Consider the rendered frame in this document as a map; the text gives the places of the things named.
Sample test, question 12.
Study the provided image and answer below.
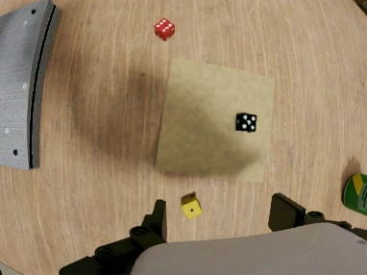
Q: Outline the black die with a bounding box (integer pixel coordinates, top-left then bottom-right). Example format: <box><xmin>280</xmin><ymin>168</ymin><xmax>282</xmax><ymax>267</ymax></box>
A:
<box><xmin>235</xmin><ymin>113</ymin><xmax>257</xmax><ymax>133</ymax></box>

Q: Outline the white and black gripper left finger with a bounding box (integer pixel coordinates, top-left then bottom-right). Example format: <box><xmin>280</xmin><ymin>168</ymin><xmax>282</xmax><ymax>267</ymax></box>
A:
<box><xmin>59</xmin><ymin>199</ymin><xmax>168</xmax><ymax>275</ymax></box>

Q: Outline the red die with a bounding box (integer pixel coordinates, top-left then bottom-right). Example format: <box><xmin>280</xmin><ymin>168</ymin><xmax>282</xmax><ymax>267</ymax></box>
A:
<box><xmin>154</xmin><ymin>18</ymin><xmax>175</xmax><ymax>41</ymax></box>

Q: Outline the green drink can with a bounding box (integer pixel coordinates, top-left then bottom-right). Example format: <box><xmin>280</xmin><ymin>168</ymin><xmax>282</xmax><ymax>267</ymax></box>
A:
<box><xmin>344</xmin><ymin>173</ymin><xmax>367</xmax><ymax>216</ymax></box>

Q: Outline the beige square mat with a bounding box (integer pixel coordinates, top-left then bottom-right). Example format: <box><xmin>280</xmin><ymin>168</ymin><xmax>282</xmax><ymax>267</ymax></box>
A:
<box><xmin>155</xmin><ymin>59</ymin><xmax>275</xmax><ymax>183</ymax></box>

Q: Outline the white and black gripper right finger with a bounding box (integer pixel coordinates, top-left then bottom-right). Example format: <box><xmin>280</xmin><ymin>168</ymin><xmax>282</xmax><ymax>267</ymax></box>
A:
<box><xmin>268</xmin><ymin>192</ymin><xmax>367</xmax><ymax>241</ymax></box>

